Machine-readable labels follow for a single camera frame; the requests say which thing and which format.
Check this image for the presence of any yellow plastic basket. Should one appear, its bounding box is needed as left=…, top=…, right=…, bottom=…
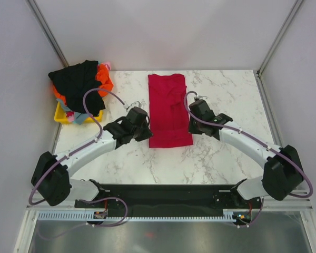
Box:
left=54, top=102, right=104, bottom=124

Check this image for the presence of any left aluminium frame post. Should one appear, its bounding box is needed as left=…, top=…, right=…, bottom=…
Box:
left=26, top=0, right=69, bottom=67

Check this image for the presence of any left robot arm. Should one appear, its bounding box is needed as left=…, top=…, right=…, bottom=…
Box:
left=31, top=106, right=153, bottom=207

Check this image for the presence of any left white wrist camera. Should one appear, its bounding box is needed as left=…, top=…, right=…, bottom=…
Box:
left=129, top=101, right=142, bottom=108

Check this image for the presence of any white slotted cable duct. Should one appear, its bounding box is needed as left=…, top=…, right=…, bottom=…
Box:
left=37, top=210, right=236, bottom=222

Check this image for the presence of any crimson red t shirt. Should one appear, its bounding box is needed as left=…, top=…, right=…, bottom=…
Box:
left=148, top=74, right=193, bottom=149

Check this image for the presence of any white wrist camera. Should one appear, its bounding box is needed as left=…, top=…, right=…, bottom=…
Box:
left=194, top=95, right=209, bottom=101
left=129, top=101, right=142, bottom=108

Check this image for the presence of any black t shirt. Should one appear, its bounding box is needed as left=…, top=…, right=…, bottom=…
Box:
left=48, top=60, right=105, bottom=116

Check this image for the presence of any grey blue garment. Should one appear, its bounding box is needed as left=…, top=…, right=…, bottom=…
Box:
left=55, top=98, right=94, bottom=125

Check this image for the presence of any orange t shirt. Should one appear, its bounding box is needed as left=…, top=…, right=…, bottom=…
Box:
left=52, top=63, right=114, bottom=104

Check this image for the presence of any pink garment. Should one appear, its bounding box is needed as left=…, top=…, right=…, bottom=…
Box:
left=102, top=62, right=111, bottom=71

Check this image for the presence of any aluminium frame post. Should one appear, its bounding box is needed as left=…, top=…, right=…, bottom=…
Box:
left=26, top=0, right=69, bottom=67
left=254, top=0, right=305, bottom=79

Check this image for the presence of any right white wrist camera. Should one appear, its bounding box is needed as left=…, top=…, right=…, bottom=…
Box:
left=194, top=95, right=209, bottom=101

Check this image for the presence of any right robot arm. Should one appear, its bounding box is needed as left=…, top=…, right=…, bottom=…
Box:
left=189, top=99, right=304, bottom=208

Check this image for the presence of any right aluminium rail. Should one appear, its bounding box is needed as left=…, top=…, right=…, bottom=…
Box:
left=263, top=189, right=314, bottom=211

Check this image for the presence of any right aluminium frame post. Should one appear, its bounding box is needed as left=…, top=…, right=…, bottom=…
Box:
left=254, top=0, right=305, bottom=79

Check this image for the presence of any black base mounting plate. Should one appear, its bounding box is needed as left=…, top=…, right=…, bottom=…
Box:
left=75, top=184, right=261, bottom=216

